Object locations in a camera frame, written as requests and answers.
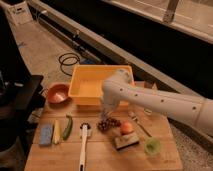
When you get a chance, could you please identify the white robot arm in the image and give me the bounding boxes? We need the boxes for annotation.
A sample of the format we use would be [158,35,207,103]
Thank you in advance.
[101,69,213,136]

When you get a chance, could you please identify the white paper cup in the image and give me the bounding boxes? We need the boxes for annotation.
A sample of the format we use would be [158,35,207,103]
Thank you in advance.
[144,108,153,116]

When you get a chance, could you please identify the green plastic cup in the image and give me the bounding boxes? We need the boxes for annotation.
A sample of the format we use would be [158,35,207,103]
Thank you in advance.
[144,137,161,155]

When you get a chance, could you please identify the yellow plastic bin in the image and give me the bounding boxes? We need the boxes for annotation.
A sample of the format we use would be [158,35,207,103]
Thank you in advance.
[68,65,133,106]

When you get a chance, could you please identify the silver fork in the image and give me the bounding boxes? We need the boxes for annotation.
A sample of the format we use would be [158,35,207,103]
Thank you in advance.
[128,111,152,137]

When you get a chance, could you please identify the bunch of dark grapes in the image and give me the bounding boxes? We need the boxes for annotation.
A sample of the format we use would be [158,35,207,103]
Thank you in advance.
[97,117,121,132]

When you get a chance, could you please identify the orange peach fruit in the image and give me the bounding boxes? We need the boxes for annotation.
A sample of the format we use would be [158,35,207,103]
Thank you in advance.
[120,121,134,135]

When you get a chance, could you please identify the red bowl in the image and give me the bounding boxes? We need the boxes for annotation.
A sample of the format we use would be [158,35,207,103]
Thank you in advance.
[46,83,69,104]

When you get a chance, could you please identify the green cucumber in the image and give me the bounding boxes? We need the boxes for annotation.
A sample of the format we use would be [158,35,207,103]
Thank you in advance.
[62,115,73,140]

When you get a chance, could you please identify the yellow corn cob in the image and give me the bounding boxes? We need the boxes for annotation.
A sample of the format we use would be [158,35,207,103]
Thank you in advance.
[53,120,61,144]

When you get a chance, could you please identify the blue sponge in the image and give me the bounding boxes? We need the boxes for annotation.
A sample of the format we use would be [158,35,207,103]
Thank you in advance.
[39,123,53,146]

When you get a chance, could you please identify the white box with label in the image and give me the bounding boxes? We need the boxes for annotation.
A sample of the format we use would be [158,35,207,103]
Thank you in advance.
[7,1,33,26]

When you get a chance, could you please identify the black coiled cable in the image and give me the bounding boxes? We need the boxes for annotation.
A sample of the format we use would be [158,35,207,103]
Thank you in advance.
[58,52,82,77]

